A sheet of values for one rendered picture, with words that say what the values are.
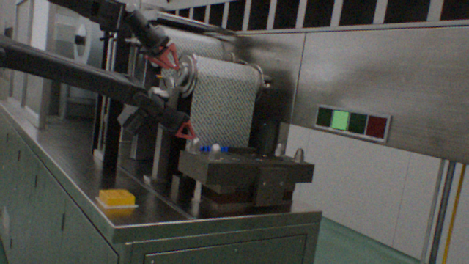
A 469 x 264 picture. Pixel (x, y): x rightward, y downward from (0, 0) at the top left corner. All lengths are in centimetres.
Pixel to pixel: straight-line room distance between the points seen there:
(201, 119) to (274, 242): 42
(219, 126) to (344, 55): 43
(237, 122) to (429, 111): 58
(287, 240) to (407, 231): 268
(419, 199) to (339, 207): 84
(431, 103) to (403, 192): 280
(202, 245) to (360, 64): 65
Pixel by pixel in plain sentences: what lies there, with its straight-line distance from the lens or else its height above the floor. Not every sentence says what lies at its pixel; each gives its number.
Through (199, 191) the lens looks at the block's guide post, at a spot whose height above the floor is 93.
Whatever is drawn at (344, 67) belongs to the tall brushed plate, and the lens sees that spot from 123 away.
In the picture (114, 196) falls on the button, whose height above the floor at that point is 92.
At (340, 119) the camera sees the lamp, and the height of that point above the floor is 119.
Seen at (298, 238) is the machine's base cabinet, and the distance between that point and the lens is 127.
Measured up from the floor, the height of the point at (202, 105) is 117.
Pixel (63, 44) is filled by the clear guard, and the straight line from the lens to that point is 215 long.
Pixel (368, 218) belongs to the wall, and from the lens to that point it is 405.
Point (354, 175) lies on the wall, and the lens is 412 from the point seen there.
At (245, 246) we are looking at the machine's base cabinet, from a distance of 114.
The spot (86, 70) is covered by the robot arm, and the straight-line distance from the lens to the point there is 103.
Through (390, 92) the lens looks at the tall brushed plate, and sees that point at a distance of 113.
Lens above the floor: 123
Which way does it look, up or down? 7 degrees down
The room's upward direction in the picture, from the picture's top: 8 degrees clockwise
